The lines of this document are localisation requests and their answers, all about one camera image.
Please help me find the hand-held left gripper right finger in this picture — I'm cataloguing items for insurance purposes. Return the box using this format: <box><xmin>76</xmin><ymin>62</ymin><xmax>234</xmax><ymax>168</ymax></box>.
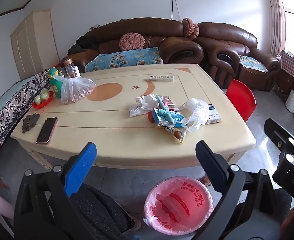
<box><xmin>192</xmin><ymin>140</ymin><xmax>291</xmax><ymax>240</ymax></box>

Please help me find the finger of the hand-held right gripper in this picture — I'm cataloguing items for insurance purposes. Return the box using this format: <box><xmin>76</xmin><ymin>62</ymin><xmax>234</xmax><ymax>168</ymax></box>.
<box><xmin>264</xmin><ymin>118</ymin><xmax>294</xmax><ymax>153</ymax></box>
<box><xmin>273</xmin><ymin>152</ymin><xmax>294</xmax><ymax>198</ymax></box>

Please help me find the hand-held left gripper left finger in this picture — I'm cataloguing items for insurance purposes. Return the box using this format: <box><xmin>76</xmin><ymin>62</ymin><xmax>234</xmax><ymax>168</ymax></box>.
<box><xmin>13</xmin><ymin>142</ymin><xmax>127</xmax><ymax>240</ymax></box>

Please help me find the white box with blue stripe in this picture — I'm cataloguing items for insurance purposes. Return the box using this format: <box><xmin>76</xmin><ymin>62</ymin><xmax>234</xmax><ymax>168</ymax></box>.
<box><xmin>204</xmin><ymin>104</ymin><xmax>223</xmax><ymax>125</ymax></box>

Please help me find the white plastic bag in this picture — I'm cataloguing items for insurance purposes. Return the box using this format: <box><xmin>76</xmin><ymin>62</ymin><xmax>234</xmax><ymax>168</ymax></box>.
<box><xmin>129</xmin><ymin>94</ymin><xmax>160</xmax><ymax>117</ymax></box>
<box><xmin>181</xmin><ymin>98</ymin><xmax>210</xmax><ymax>133</ymax></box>

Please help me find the pink trash bin with liner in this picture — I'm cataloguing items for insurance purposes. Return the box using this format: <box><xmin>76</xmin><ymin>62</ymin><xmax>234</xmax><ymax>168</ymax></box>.
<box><xmin>143</xmin><ymin>176</ymin><xmax>214</xmax><ymax>240</ymax></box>

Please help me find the person's left forearm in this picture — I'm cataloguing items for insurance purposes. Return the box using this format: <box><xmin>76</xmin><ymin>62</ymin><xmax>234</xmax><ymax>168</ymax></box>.
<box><xmin>0</xmin><ymin>185</ymin><xmax>15</xmax><ymax>222</ymax></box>

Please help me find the white round appliance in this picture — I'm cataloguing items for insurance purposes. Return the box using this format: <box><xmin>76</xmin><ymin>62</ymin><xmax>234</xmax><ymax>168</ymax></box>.
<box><xmin>285</xmin><ymin>90</ymin><xmax>294</xmax><ymax>113</ymax></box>

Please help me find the yellow snack wrapper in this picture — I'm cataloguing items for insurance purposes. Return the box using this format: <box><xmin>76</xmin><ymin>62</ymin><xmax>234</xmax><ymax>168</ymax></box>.
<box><xmin>161</xmin><ymin>126</ymin><xmax>189</xmax><ymax>144</ymax></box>

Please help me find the person's left leg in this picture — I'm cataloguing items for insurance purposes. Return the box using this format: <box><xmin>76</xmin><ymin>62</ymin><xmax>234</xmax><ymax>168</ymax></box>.
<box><xmin>69</xmin><ymin>183</ymin><xmax>135</xmax><ymax>240</ymax></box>

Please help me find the red plastic stool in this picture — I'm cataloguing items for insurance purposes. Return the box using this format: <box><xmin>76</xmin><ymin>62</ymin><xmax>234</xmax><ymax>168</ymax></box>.
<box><xmin>225</xmin><ymin>79</ymin><xmax>257</xmax><ymax>122</ymax></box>

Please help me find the black smartphone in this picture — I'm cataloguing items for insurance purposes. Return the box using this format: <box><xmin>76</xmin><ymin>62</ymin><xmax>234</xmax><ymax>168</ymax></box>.
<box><xmin>35</xmin><ymin>117</ymin><xmax>58</xmax><ymax>145</ymax></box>

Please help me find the blue and white carton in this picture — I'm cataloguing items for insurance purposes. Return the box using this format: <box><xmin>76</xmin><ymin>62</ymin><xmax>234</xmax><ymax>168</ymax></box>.
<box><xmin>151</xmin><ymin>108</ymin><xmax>185</xmax><ymax>128</ymax></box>

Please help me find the teal plastic toy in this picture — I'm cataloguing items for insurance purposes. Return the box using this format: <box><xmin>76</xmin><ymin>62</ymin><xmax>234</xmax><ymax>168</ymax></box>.
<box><xmin>155</xmin><ymin>95</ymin><xmax>179</xmax><ymax>126</ymax></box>

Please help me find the teal lace seat cover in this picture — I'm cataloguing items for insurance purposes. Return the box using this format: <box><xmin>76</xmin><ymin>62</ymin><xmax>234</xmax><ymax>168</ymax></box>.
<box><xmin>238</xmin><ymin>55</ymin><xmax>269</xmax><ymax>73</ymax></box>

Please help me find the clear bag of peanuts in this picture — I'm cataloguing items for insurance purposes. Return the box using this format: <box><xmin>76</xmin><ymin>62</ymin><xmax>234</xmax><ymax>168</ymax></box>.
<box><xmin>52</xmin><ymin>75</ymin><xmax>97</xmax><ymax>106</ymax></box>

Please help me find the red fruit plate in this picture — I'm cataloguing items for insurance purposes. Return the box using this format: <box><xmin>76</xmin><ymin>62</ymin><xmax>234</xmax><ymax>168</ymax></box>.
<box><xmin>32</xmin><ymin>91</ymin><xmax>55</xmax><ymax>109</ymax></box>

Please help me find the red playing card box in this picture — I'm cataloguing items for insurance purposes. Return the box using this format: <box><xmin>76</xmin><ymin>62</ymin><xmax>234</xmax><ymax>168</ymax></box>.
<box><xmin>159</xmin><ymin>95</ymin><xmax>175</xmax><ymax>108</ymax></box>

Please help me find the person's shoe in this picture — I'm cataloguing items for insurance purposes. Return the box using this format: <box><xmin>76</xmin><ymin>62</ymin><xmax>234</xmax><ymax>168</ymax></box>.
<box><xmin>129</xmin><ymin>217</ymin><xmax>143</xmax><ymax>232</ymax></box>

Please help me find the pale green fruit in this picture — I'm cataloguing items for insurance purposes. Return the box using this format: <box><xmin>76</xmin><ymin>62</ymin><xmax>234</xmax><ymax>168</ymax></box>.
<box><xmin>34</xmin><ymin>88</ymin><xmax>50</xmax><ymax>105</ymax></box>

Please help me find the green thermos jug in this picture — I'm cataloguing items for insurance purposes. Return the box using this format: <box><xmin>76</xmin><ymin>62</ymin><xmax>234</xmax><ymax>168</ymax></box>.
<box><xmin>48</xmin><ymin>67</ymin><xmax>63</xmax><ymax>99</ymax></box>

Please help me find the black and white patterned blanket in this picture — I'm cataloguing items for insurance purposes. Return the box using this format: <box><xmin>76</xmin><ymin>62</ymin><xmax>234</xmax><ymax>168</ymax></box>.
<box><xmin>0</xmin><ymin>71</ymin><xmax>54</xmax><ymax>167</ymax></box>

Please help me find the glass bottle with copper lid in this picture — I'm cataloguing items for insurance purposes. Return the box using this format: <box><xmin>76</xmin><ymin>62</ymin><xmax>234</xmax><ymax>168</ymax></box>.
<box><xmin>63</xmin><ymin>58</ymin><xmax>81</xmax><ymax>78</ymax></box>

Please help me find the white remote control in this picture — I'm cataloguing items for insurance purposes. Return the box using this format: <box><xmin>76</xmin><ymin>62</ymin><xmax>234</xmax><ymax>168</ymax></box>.
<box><xmin>144</xmin><ymin>75</ymin><xmax>174</xmax><ymax>82</ymax></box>

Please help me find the brown leather armchair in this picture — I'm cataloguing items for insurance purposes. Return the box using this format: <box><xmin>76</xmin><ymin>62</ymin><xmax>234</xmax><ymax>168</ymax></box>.
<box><xmin>194</xmin><ymin>22</ymin><xmax>281</xmax><ymax>92</ymax></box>

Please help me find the beige curtain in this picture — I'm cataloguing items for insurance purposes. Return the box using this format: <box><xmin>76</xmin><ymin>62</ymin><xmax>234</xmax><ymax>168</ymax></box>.
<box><xmin>269</xmin><ymin>0</ymin><xmax>288</xmax><ymax>56</ymax></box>

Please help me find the blue floral pillow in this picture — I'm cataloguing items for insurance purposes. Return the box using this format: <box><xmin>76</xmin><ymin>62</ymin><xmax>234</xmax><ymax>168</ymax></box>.
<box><xmin>85</xmin><ymin>47</ymin><xmax>164</xmax><ymax>73</ymax></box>

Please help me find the dark clothes pile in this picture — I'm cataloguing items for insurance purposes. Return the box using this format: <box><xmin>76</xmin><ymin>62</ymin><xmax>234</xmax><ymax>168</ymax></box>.
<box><xmin>67</xmin><ymin>35</ymin><xmax>100</xmax><ymax>55</ymax></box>

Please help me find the cream wooden cabinet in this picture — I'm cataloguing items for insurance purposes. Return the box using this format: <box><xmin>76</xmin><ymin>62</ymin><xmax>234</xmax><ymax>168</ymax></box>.
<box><xmin>10</xmin><ymin>10</ymin><xmax>60</xmax><ymax>81</ymax></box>

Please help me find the pink round knitted cushion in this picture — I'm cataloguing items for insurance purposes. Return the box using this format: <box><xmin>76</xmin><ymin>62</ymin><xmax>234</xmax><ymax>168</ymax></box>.
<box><xmin>181</xmin><ymin>18</ymin><xmax>200</xmax><ymax>40</ymax></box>
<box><xmin>119</xmin><ymin>33</ymin><xmax>146</xmax><ymax>51</ymax></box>

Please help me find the brown leather sofa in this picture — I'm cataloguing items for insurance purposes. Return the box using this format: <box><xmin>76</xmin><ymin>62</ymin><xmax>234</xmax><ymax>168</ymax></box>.
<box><xmin>59</xmin><ymin>17</ymin><xmax>204</xmax><ymax>73</ymax></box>

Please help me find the black wall cable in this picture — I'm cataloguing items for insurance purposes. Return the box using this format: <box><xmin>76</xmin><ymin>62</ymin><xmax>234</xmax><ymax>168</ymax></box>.
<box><xmin>171</xmin><ymin>0</ymin><xmax>183</xmax><ymax>22</ymax></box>

